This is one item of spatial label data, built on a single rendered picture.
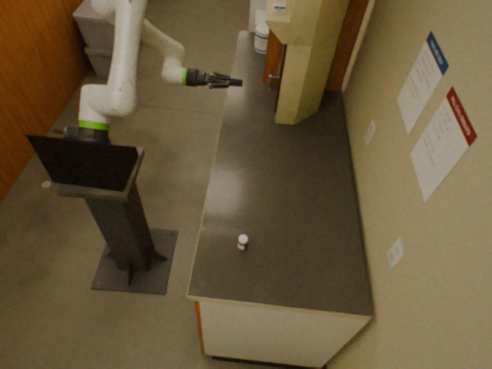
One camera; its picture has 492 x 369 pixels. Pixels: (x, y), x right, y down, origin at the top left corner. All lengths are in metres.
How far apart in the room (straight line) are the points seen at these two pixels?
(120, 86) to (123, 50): 0.14
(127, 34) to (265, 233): 0.99
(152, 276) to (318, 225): 1.29
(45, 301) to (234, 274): 1.50
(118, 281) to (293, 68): 1.71
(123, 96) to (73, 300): 1.48
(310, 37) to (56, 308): 2.13
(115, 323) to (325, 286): 1.42
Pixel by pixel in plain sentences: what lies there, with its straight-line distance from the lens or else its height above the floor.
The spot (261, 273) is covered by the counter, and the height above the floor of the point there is 0.94.
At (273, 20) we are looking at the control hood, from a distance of 1.69.
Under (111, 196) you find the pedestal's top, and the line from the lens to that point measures 1.69.
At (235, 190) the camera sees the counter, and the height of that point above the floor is 0.94.
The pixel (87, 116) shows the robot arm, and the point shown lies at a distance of 1.64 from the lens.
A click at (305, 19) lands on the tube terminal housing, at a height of 1.53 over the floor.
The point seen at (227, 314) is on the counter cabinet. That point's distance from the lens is 1.51.
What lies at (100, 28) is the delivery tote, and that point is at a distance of 3.81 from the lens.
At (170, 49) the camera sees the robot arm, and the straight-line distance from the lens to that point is 1.94.
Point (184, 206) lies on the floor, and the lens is 2.75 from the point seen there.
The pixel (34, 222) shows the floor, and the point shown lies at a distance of 2.97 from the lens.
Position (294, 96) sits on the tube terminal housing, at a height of 1.13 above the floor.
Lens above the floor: 2.23
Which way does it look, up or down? 51 degrees down
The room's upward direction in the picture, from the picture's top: 5 degrees clockwise
